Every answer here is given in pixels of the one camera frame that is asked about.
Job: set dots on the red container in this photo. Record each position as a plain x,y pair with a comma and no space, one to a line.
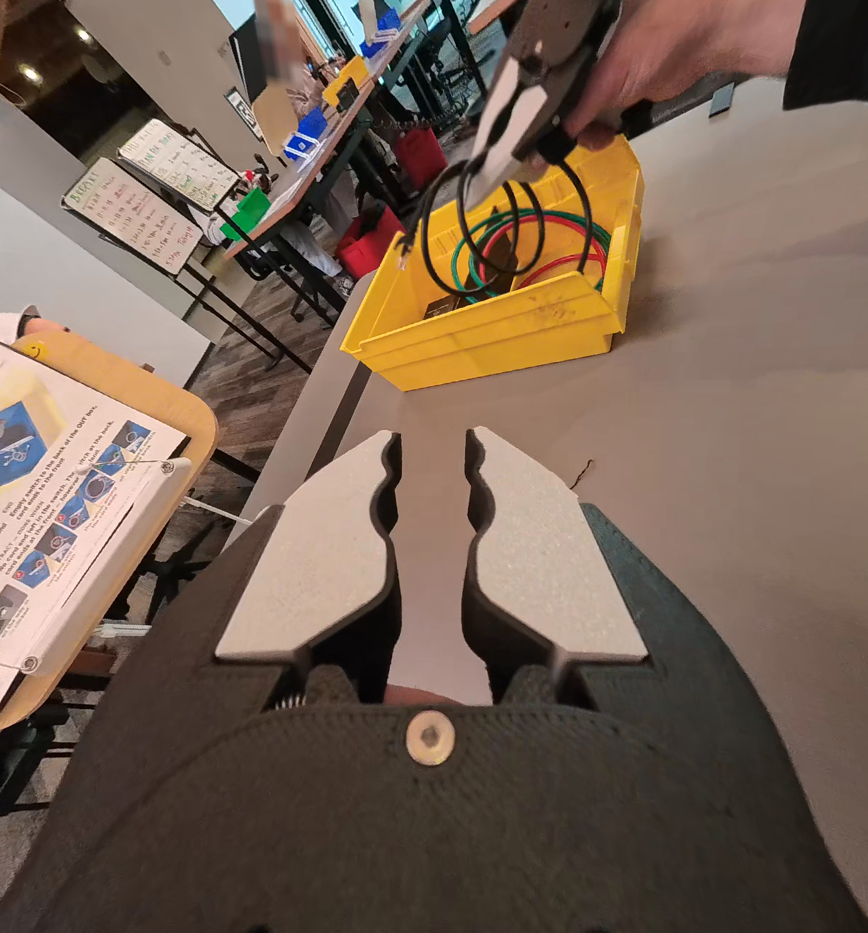
368,248
419,157

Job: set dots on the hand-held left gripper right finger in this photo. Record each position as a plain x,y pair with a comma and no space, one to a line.
558,576

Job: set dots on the printed instruction board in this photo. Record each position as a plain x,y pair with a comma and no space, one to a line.
40,474

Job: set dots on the black ethernet splitter box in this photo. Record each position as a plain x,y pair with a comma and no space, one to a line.
445,307

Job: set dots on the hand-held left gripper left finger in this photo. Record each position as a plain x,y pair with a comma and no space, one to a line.
310,576

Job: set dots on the green plastic bin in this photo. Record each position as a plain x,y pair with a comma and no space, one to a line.
248,211

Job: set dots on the white round object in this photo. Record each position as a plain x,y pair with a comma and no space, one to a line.
0,324

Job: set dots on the handwritten whiteboard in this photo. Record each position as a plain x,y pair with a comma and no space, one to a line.
179,164
131,215

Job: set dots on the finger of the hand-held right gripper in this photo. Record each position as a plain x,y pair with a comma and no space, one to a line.
534,135
496,138

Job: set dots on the yellow plastic bin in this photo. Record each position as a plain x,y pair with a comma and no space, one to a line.
492,342

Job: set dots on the blue plastic bin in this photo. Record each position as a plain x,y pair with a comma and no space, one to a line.
306,135
381,35

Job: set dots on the person's right hand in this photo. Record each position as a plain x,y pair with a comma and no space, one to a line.
682,51

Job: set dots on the tan cardboard panel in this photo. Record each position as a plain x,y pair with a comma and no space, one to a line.
273,109

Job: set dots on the small yellow bin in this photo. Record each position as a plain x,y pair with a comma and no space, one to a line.
346,80

